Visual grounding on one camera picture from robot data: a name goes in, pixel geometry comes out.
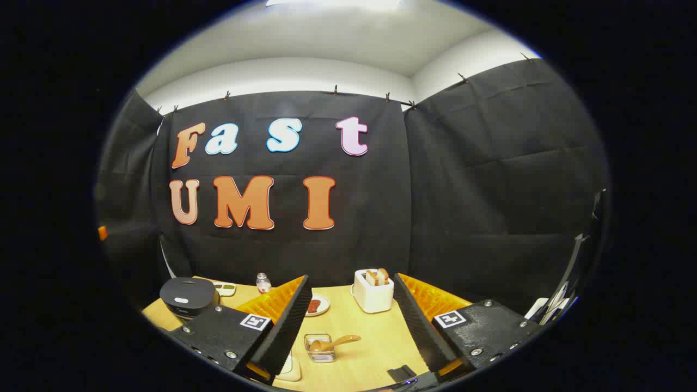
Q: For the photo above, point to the black rice cooker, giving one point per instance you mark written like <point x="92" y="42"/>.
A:
<point x="188" y="296"/>

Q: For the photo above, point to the white round plate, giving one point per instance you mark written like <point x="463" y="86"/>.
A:
<point x="324" y="305"/>

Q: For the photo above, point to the white toaster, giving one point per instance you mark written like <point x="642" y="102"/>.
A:
<point x="375" y="299"/>

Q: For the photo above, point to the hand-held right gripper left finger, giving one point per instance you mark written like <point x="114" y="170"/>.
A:
<point x="286" y="332"/>

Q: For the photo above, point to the bread slice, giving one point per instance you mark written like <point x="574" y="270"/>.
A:
<point x="384" y="275"/>
<point x="372" y="279"/>

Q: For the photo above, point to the clear plastic rice box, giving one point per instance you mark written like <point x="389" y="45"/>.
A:
<point x="294" y="375"/>

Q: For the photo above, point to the black equipment stand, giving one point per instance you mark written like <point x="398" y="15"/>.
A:
<point x="591" y="245"/>

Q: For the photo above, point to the small clear bottle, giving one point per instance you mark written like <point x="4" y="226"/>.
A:
<point x="263" y="284"/>

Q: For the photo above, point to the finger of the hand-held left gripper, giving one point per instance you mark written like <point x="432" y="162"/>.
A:
<point x="102" y="233"/>

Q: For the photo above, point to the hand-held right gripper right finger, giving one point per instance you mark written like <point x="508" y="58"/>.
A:
<point x="419" y="326"/>

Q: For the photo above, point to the wooden spoon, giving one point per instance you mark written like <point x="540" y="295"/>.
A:
<point x="337" y="342"/>

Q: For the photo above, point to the white divided bean dish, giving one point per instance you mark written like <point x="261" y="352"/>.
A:
<point x="224" y="289"/>

